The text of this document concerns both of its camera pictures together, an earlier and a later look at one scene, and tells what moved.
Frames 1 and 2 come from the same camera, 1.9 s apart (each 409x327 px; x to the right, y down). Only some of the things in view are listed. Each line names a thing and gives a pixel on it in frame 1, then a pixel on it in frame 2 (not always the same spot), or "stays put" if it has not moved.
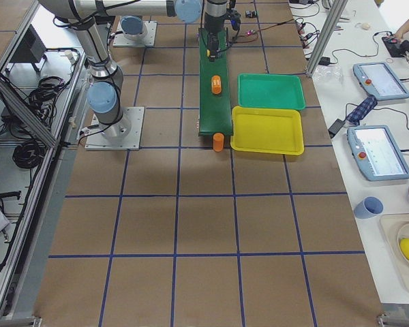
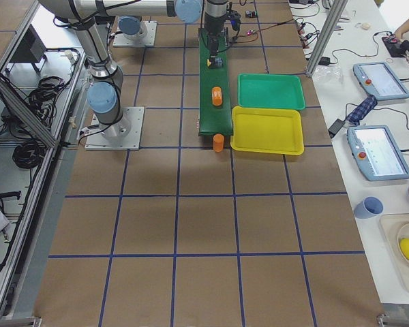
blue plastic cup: [369, 207] stays put
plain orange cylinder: [218, 142] stays put
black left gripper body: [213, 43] stays put
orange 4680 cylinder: [216, 84] -> [217, 96]
